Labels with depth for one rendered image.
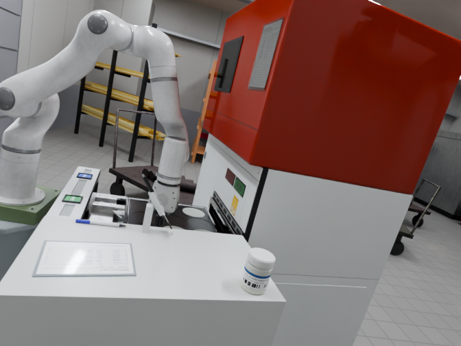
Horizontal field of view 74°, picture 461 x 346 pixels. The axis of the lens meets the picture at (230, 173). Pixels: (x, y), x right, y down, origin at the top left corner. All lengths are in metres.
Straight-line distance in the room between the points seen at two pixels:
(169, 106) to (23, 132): 0.53
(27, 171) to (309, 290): 1.16
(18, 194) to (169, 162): 0.58
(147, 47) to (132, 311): 0.76
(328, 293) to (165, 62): 1.10
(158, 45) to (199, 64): 7.58
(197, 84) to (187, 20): 1.60
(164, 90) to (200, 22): 7.75
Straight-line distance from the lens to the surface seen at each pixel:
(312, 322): 1.49
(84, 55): 1.13
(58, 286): 0.75
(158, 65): 1.05
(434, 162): 9.83
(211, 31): 8.74
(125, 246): 0.89
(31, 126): 1.32
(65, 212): 1.08
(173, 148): 1.04
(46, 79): 1.20
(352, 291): 1.51
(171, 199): 1.10
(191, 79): 8.60
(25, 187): 1.34
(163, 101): 1.04
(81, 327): 0.77
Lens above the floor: 1.41
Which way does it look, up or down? 13 degrees down
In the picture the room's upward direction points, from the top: 14 degrees clockwise
